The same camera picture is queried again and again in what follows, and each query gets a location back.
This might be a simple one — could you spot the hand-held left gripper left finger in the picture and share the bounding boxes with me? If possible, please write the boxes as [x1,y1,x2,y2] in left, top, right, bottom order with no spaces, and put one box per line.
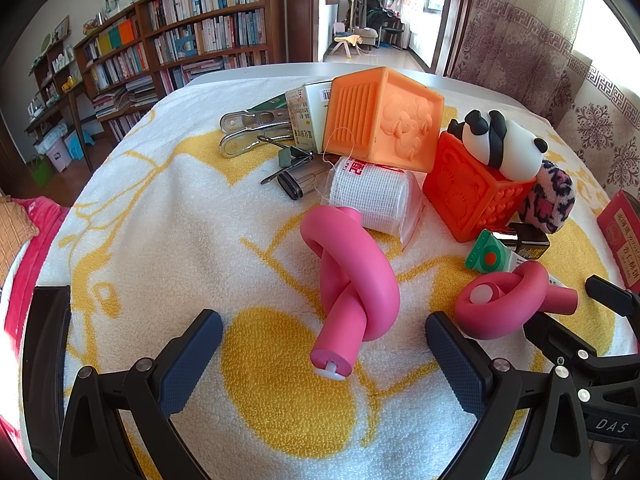
[57,308,224,480]

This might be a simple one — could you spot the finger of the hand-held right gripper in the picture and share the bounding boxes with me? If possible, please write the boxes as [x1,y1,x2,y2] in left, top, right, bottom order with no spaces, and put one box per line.
[522,311,640,401]
[584,274,640,317]

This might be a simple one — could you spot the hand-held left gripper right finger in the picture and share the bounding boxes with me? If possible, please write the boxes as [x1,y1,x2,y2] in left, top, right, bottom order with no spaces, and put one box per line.
[425,310,596,480]

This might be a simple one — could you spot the small pink knotted foam tube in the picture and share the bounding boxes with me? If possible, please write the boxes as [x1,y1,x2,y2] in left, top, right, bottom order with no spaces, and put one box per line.
[454,261,580,342]

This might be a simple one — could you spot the red box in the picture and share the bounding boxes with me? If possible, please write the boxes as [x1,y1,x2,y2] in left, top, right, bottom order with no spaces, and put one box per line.
[597,191,640,293]

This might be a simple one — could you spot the green white ointment tube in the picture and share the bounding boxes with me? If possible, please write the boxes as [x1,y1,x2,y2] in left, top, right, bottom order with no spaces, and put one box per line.
[464,229,526,275]

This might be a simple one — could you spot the large pink knotted foam tube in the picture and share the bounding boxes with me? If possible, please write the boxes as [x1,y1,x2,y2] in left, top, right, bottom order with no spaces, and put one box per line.
[299,205,401,382]

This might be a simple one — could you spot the black orange lighter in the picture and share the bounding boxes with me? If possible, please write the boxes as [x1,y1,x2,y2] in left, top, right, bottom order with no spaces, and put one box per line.
[277,160,331,202]

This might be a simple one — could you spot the metal clip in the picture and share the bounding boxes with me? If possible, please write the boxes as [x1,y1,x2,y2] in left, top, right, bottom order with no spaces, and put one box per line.
[218,125,296,158]
[220,107,291,133]

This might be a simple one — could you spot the light orange embossed cube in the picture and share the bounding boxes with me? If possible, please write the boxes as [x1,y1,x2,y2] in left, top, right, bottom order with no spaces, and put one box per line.
[322,66,446,175]

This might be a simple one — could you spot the leopard print plush toy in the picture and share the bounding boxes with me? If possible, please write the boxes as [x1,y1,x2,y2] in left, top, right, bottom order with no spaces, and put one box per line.
[520,159,576,235]

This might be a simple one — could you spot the yellow white printed towel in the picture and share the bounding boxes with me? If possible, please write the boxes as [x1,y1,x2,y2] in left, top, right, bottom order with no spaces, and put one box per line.
[37,77,640,480]

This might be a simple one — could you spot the red embossed cube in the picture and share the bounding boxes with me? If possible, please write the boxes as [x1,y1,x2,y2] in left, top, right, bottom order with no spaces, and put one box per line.
[422,119,543,245]

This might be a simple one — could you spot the panda toy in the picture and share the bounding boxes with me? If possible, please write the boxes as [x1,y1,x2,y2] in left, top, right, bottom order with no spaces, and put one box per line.
[446,110,548,182]

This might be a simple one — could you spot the white gauze roll packet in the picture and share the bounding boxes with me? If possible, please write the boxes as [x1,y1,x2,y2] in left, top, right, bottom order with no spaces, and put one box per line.
[320,156,426,251]

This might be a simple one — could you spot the pink blanket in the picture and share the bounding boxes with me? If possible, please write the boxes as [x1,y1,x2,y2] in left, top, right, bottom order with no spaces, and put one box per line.
[0,192,71,356]

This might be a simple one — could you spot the brown cushion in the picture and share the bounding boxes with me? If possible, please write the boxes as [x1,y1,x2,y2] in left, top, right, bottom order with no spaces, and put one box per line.
[0,195,41,286]

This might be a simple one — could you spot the grey binder clip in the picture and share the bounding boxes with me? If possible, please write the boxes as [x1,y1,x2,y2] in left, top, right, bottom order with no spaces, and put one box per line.
[257,137,316,186]

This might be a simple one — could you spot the green bin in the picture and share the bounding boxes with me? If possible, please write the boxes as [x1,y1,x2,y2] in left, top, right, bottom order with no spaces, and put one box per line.
[30,155,55,186]

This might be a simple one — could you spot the blue plastic stool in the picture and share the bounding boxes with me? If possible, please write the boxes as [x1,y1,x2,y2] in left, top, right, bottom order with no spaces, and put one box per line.
[62,130,98,161]

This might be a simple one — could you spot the pink plastic bin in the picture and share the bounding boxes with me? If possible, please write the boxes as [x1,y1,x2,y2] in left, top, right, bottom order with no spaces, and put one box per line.
[35,137,73,173]

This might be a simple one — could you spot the patterned curtain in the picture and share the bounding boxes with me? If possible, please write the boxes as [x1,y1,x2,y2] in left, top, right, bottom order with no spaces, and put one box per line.
[445,0,640,201]

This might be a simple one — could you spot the white green medicine box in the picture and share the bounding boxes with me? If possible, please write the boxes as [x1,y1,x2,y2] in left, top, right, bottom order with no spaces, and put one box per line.
[285,82,336,156]

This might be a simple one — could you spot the small wooden shelf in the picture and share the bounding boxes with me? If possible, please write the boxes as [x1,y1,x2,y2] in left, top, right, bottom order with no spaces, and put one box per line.
[25,35,96,171]

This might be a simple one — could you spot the small wooden stool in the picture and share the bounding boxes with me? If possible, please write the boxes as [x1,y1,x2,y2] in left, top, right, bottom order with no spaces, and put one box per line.
[327,32,366,58]

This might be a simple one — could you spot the black office chair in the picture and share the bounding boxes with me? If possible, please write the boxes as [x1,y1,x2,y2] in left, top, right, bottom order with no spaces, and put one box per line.
[372,2,406,51]

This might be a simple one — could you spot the rows of books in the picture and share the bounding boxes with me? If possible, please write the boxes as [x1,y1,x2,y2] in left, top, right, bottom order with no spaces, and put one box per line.
[82,0,268,141]

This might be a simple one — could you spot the wooden bookshelf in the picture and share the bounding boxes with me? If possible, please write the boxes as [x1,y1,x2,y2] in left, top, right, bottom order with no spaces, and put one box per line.
[75,0,286,143]

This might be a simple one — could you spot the coat rack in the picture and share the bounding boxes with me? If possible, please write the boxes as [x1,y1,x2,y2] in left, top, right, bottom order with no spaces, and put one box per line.
[347,0,368,36]

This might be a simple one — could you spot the wooden door frame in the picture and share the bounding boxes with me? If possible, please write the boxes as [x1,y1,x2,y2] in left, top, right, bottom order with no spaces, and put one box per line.
[267,0,321,66]

